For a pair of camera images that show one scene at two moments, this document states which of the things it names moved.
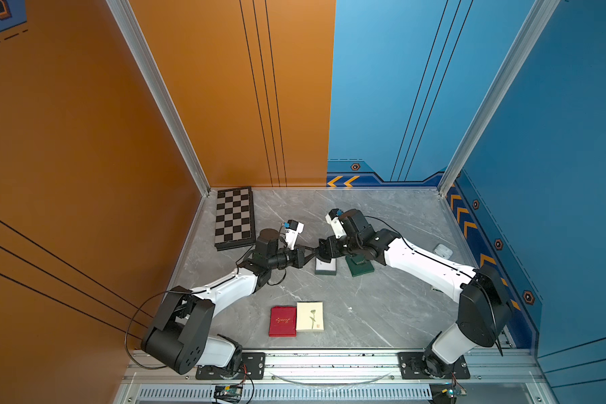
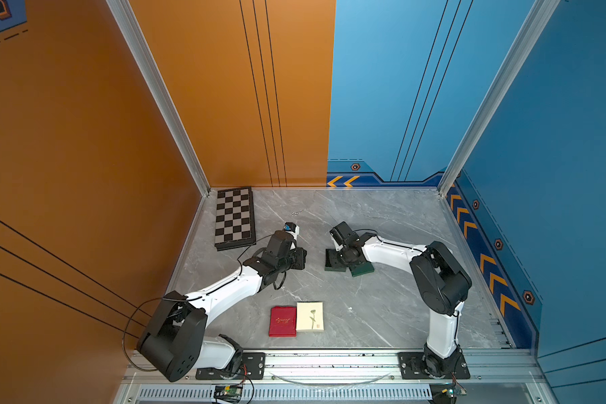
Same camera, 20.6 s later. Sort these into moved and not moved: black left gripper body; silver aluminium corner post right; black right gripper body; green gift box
Moved: black right gripper body
Not moved: green gift box; silver aluminium corner post right; black left gripper body
